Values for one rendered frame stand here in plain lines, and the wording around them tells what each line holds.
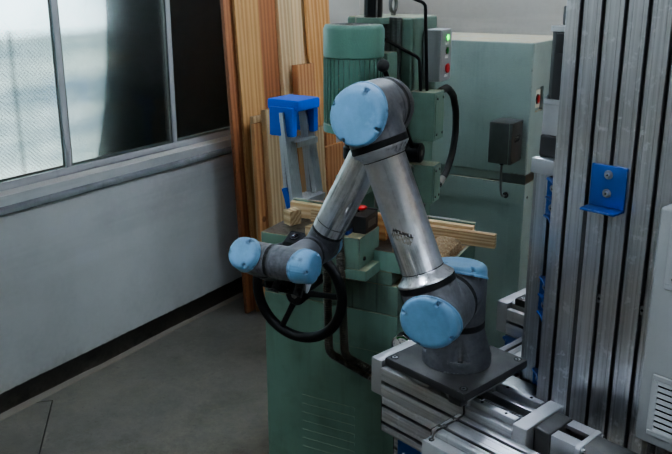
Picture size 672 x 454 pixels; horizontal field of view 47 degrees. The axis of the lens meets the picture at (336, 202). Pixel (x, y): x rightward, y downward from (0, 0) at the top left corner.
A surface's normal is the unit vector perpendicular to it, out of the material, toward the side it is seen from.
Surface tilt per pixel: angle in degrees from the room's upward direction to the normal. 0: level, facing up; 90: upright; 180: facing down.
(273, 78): 87
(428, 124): 90
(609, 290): 90
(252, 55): 87
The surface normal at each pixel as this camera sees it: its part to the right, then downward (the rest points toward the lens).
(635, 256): -0.73, 0.18
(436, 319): -0.40, 0.36
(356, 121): -0.48, 0.11
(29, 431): 0.00, -0.96
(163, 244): 0.84, 0.15
